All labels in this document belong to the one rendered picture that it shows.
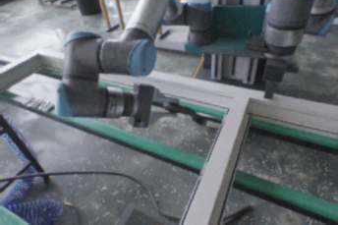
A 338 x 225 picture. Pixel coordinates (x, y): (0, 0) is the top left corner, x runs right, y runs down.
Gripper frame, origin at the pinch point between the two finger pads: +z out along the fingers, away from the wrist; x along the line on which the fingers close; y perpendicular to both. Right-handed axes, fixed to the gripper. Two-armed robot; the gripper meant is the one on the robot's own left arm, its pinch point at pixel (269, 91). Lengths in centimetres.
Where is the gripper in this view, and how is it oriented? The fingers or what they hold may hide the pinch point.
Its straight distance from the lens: 77.5
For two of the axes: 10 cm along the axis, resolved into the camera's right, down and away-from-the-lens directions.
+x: 4.4, -5.9, 6.8
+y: 8.9, 2.2, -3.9
